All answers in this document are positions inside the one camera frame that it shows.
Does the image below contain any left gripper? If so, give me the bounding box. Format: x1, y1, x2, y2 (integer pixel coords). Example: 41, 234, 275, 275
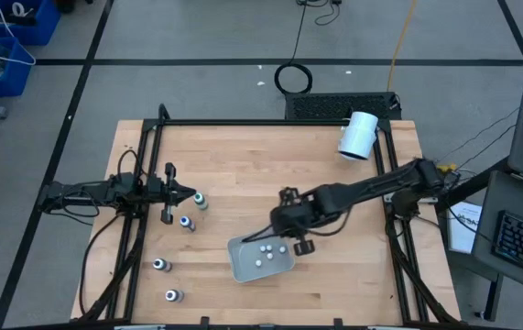
146, 161, 197, 226

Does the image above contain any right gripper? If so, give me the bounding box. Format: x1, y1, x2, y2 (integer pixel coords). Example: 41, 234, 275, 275
241, 186, 324, 257

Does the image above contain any large green food coloring bottle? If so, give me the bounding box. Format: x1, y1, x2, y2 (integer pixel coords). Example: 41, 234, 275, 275
192, 192, 210, 212

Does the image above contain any white plastic storage bin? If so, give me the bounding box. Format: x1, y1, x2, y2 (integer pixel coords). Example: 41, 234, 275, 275
226, 227, 297, 284

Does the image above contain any white cylinder with dark opening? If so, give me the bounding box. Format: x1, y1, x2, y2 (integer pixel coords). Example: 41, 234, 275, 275
337, 111, 380, 162

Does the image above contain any black perforated computer case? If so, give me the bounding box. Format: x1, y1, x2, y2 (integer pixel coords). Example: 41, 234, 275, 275
284, 91, 402, 122

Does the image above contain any white printed paper sheet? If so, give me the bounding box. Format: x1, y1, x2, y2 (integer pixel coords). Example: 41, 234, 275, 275
445, 200, 485, 256

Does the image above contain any blue storage bin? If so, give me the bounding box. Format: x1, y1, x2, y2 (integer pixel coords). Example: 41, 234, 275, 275
0, 37, 36, 100
0, 0, 62, 47

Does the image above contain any coiled black cable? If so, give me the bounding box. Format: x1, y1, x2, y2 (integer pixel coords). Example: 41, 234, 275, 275
273, 0, 314, 96

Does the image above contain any yellow cable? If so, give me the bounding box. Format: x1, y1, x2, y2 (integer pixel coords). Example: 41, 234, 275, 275
386, 0, 419, 92

